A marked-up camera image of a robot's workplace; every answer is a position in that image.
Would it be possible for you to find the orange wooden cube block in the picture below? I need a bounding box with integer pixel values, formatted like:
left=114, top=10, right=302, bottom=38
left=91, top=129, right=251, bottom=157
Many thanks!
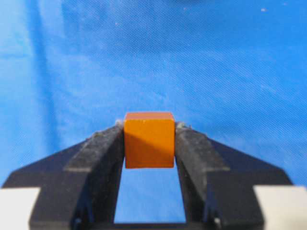
left=124, top=112, right=175, bottom=169

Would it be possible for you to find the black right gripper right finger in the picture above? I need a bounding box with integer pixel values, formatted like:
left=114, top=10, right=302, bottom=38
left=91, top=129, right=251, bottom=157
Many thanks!
left=175, top=122, right=292, bottom=230

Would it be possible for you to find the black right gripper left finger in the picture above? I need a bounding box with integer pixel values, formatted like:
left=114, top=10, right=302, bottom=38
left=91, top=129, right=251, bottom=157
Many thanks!
left=1, top=124, right=124, bottom=230

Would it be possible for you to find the blue cloth mat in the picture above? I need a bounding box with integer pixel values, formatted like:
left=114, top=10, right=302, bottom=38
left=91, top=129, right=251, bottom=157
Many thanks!
left=0, top=0, right=307, bottom=223

